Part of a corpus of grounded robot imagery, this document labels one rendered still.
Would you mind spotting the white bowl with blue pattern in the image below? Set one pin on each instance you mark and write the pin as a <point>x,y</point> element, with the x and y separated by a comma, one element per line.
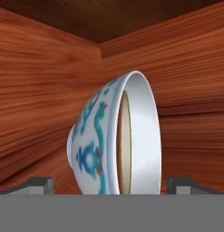
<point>92,142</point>

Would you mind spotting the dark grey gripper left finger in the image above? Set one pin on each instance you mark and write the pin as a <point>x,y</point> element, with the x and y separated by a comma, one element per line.
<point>40,185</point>

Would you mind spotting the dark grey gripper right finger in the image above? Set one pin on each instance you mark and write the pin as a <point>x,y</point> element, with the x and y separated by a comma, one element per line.
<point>180,186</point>

